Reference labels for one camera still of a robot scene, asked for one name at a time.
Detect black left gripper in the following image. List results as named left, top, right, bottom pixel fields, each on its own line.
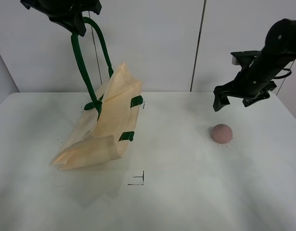
left=20, top=0, right=101, bottom=36

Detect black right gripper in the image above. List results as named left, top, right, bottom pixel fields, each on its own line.
left=213, top=80, right=276, bottom=111

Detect pink peach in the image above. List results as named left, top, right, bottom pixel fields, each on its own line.
left=211, top=124, right=233, bottom=144

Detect cream linen bag green handles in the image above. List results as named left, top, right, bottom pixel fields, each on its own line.
left=51, top=17, right=144, bottom=170

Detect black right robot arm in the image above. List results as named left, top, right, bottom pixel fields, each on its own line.
left=213, top=19, right=296, bottom=112

